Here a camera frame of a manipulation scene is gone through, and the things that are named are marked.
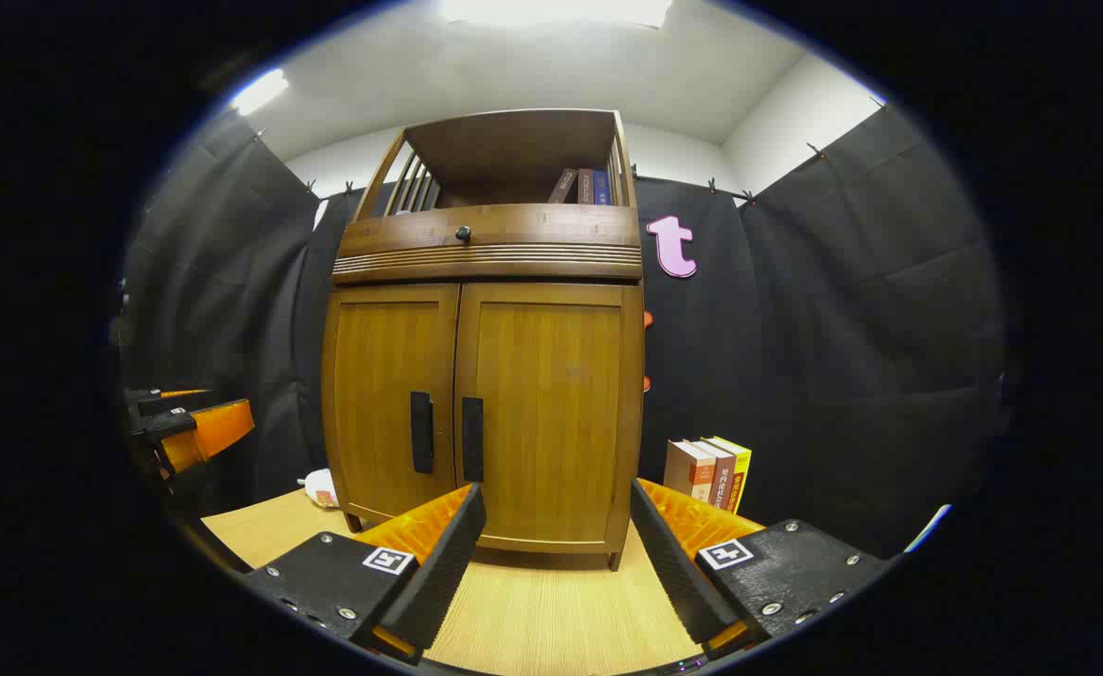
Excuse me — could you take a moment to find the brown cover book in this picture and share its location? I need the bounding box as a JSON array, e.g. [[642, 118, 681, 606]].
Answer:
[[664, 439, 716, 505]]

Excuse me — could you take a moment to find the wooden double-door shoe cabinet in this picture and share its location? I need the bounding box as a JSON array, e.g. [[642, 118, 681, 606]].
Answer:
[[321, 108, 648, 572]]

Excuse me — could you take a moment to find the black door handle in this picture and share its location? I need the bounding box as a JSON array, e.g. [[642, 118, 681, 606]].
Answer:
[[461, 396, 484, 484], [410, 392, 435, 475]]

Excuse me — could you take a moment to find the black right door handle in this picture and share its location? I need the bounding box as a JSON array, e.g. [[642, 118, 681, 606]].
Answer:
[[461, 396, 484, 484]]

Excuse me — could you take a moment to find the yellow cover book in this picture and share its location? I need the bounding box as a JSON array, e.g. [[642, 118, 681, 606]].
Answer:
[[706, 436, 752, 515]]

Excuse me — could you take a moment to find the large ceiling light panel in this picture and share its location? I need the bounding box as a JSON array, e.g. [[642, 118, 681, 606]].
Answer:
[[438, 0, 674, 29]]

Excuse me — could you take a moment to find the red-brown spine book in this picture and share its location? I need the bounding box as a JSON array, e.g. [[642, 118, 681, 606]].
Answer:
[[692, 441, 735, 510]]

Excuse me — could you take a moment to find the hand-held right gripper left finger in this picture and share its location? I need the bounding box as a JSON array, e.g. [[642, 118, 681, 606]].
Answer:
[[237, 482, 488, 666]]

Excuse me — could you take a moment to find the white crumpled packet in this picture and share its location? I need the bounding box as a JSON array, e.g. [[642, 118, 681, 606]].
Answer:
[[298, 468, 341, 510]]

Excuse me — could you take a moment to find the black backdrop cloth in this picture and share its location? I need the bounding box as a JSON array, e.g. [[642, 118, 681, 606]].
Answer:
[[119, 99, 1012, 564]]

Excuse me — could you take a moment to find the wooden cabinet door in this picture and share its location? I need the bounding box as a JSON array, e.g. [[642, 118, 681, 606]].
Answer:
[[454, 282, 646, 555], [323, 284, 461, 525]]

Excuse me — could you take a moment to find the wooden cabinet drawer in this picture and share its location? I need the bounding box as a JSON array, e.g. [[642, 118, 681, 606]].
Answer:
[[333, 204, 644, 284]]

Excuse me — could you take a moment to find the small ceiling light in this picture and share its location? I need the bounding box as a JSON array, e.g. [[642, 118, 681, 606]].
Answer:
[[230, 68, 291, 118]]

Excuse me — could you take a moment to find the black left door handle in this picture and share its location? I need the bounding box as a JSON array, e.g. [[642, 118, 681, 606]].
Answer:
[[410, 392, 435, 475]]

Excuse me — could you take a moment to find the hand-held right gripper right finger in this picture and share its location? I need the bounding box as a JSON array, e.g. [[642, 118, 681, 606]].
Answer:
[[629, 477, 895, 658]]

